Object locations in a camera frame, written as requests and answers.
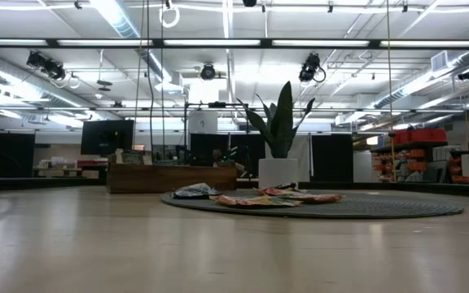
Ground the black hanging cable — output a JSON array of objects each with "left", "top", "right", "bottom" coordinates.
[{"left": 146, "top": 0, "right": 156, "bottom": 163}]

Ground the shelf with red bins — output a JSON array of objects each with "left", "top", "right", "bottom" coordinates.
[{"left": 370, "top": 127, "right": 469, "bottom": 185}]

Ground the white partition panel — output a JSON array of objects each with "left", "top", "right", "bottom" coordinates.
[{"left": 265, "top": 133, "right": 313, "bottom": 183}]

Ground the round grey woven mat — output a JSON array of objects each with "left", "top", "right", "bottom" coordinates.
[{"left": 160, "top": 187, "right": 465, "bottom": 221}]

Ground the black hanging camera with cable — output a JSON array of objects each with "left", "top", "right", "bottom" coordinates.
[{"left": 298, "top": 52, "right": 327, "bottom": 84}]

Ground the black round spotlight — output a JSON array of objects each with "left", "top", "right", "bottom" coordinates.
[{"left": 199, "top": 63, "right": 217, "bottom": 81}]

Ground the black ceiling camera cluster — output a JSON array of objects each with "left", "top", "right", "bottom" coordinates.
[{"left": 25, "top": 50, "right": 81, "bottom": 90}]

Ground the cluttered background desk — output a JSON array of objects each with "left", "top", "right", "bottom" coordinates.
[{"left": 34, "top": 156, "right": 107, "bottom": 179}]

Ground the black monitor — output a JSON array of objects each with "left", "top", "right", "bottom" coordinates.
[{"left": 80, "top": 118, "right": 135, "bottom": 157}]

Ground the wooden compartment tray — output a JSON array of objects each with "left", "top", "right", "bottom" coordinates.
[{"left": 106, "top": 161, "right": 239, "bottom": 195}]

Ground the person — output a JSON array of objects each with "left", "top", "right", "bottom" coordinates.
[{"left": 211, "top": 148, "right": 246, "bottom": 176}]

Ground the black background rig frame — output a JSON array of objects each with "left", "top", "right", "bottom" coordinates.
[{"left": 182, "top": 101, "right": 252, "bottom": 164}]

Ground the silver ceiling air duct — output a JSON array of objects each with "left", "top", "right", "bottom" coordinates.
[
  {"left": 370, "top": 48, "right": 469, "bottom": 111},
  {"left": 90, "top": 0, "right": 178, "bottom": 89}
]

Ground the green plant in white pot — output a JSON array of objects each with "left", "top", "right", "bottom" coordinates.
[{"left": 236, "top": 80, "right": 316, "bottom": 189}]

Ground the white ceiling vent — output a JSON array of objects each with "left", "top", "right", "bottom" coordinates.
[{"left": 430, "top": 50, "right": 449, "bottom": 72}]

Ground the white cable loop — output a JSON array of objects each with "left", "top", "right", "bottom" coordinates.
[{"left": 159, "top": 3, "right": 182, "bottom": 29}]

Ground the yellow pole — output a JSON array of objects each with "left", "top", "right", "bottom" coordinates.
[{"left": 388, "top": 132, "right": 398, "bottom": 183}]

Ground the black partition panel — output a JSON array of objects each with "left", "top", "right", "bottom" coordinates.
[
  {"left": 189, "top": 133, "right": 266, "bottom": 179},
  {"left": 311, "top": 133, "right": 355, "bottom": 184},
  {"left": 0, "top": 130, "right": 36, "bottom": 191}
]

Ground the black table frame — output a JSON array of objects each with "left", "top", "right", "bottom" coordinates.
[{"left": 0, "top": 175, "right": 469, "bottom": 200}]

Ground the thin hanging cable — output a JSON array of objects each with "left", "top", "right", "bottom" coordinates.
[{"left": 160, "top": 0, "right": 166, "bottom": 162}]

